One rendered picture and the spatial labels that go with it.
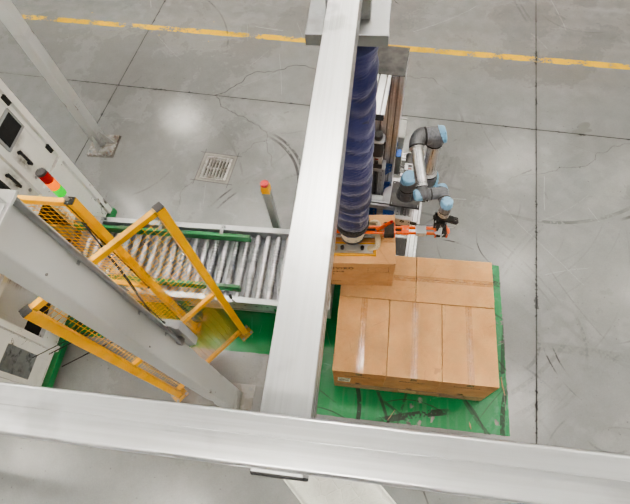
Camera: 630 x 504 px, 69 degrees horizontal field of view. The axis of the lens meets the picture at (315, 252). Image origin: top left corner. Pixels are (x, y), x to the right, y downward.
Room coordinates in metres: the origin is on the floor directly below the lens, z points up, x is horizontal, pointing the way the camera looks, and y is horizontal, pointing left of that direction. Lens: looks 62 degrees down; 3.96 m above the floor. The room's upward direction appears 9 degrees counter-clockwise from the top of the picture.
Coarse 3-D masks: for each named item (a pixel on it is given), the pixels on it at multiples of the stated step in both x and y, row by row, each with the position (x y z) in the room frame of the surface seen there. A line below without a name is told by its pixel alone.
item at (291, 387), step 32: (352, 0) 1.32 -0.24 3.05; (352, 32) 1.18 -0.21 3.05; (320, 64) 1.06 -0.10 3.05; (352, 64) 1.05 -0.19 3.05; (320, 96) 0.94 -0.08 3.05; (320, 128) 0.83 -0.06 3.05; (320, 160) 0.73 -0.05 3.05; (320, 192) 0.63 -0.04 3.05; (320, 224) 0.54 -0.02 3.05; (288, 256) 0.47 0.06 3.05; (320, 256) 0.46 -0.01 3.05; (288, 288) 0.40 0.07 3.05; (320, 288) 0.38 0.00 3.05; (288, 320) 0.32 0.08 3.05; (320, 320) 0.31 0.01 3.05; (288, 352) 0.26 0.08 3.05; (320, 352) 0.26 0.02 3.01; (288, 384) 0.19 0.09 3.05
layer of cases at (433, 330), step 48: (384, 288) 1.36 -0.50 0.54; (432, 288) 1.30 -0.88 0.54; (480, 288) 1.23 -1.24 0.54; (336, 336) 1.03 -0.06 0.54; (384, 336) 0.97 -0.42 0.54; (432, 336) 0.92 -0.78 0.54; (480, 336) 0.86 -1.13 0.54; (384, 384) 0.68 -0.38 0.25; (432, 384) 0.59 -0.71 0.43; (480, 384) 0.52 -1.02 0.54
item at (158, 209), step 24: (144, 216) 1.31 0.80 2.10; (168, 216) 1.35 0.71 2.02; (120, 240) 1.20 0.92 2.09; (96, 264) 1.11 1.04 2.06; (192, 264) 1.35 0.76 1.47; (192, 288) 1.29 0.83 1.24; (216, 288) 1.34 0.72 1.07; (24, 312) 0.89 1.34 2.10; (192, 312) 1.22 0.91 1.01; (216, 312) 1.31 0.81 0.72; (72, 336) 0.89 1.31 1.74; (216, 336) 1.24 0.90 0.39; (240, 336) 1.33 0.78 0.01; (120, 360) 0.89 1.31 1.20; (168, 384) 0.92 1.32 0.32
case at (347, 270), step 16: (336, 240) 1.58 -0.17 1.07; (368, 240) 1.53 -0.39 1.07; (384, 240) 1.51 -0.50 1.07; (336, 256) 1.45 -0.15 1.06; (352, 256) 1.43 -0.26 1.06; (368, 256) 1.41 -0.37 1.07; (384, 256) 1.39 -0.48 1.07; (336, 272) 1.40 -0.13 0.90; (352, 272) 1.38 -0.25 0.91; (368, 272) 1.35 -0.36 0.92; (384, 272) 1.33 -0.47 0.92
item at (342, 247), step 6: (342, 246) 1.49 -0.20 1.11; (360, 246) 1.47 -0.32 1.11; (366, 246) 1.48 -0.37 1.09; (336, 252) 1.47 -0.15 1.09; (342, 252) 1.46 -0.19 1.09; (348, 252) 1.45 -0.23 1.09; (354, 252) 1.45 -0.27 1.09; (360, 252) 1.44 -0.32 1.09; (366, 252) 1.43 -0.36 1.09; (372, 252) 1.42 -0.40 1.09
